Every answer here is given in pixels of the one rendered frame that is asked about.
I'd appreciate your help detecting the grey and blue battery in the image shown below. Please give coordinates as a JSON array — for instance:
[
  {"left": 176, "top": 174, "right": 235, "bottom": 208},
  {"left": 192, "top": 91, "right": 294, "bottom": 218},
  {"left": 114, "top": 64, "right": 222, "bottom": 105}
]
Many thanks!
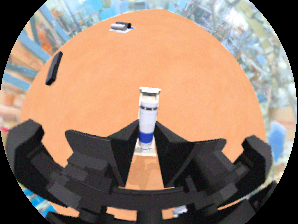
[{"left": 138, "top": 97, "right": 158, "bottom": 148}]

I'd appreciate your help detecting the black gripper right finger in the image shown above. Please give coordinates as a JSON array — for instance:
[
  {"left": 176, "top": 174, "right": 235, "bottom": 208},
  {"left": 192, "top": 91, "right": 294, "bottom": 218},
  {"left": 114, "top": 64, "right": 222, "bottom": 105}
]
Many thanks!
[{"left": 153, "top": 120, "right": 227, "bottom": 189}]

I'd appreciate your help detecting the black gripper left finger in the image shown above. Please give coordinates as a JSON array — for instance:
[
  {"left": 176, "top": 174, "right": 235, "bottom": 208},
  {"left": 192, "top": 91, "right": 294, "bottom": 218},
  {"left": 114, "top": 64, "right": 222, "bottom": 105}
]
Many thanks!
[{"left": 64, "top": 120, "right": 140, "bottom": 188}]

